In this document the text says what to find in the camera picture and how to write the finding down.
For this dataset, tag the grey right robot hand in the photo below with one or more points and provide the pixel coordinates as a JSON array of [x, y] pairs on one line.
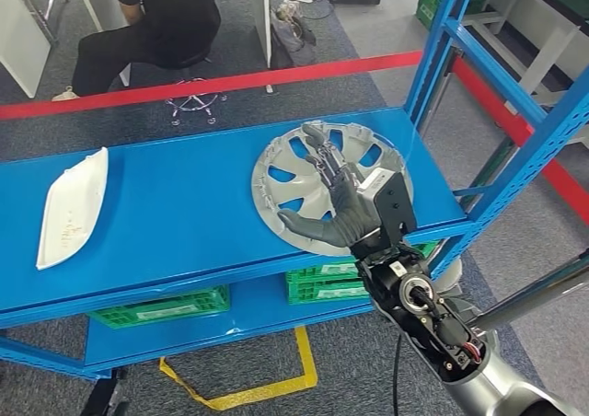
[[350, 215]]

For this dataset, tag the silver plastic hubcap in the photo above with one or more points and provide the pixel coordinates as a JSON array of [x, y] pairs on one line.
[[294, 187]]

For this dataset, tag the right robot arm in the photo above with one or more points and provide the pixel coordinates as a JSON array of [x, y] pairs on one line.
[[488, 389]]

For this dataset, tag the blue metal shelf rack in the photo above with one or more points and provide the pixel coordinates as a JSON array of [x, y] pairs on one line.
[[184, 206]]

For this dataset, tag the white plastic cover part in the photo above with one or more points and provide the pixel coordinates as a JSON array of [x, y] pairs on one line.
[[69, 212]]

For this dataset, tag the green plastic crate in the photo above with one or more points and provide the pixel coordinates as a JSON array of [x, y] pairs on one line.
[[161, 309], [322, 292], [322, 273]]

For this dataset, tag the yellow floor tape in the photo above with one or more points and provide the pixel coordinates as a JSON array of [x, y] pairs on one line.
[[306, 364]]

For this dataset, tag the grey bag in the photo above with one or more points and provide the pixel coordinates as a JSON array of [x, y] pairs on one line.
[[288, 44]]

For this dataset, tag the red floor tape strip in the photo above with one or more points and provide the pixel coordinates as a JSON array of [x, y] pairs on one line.
[[230, 84], [565, 187]]

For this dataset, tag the white desk panel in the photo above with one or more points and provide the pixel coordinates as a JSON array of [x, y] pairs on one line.
[[23, 41], [262, 17], [99, 11]]

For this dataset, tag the green crate stack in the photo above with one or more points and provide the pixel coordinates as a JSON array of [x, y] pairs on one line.
[[430, 1]]

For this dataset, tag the chrome stand with round base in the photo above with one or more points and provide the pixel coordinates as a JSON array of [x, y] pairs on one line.
[[543, 285]]

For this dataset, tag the black stool chrome base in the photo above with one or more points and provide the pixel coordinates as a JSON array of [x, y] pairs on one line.
[[184, 64]]

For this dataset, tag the person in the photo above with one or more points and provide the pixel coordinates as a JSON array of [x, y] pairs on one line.
[[174, 17]]

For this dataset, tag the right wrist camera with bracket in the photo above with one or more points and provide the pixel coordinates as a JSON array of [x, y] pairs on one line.
[[396, 209]]

